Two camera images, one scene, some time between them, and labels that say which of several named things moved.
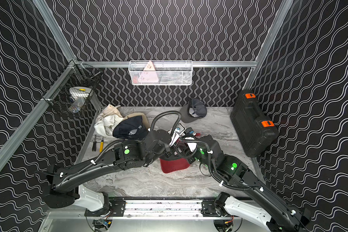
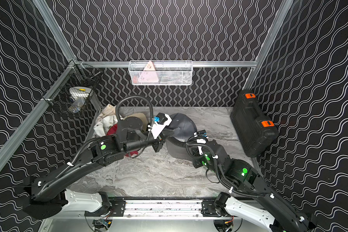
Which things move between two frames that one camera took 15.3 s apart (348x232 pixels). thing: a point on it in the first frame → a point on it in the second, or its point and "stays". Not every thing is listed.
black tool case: (254, 132) stays
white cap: (104, 125) stays
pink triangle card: (149, 75) stays
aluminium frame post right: (278, 23) stays
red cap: (170, 165) → (113, 130)
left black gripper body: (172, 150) → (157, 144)
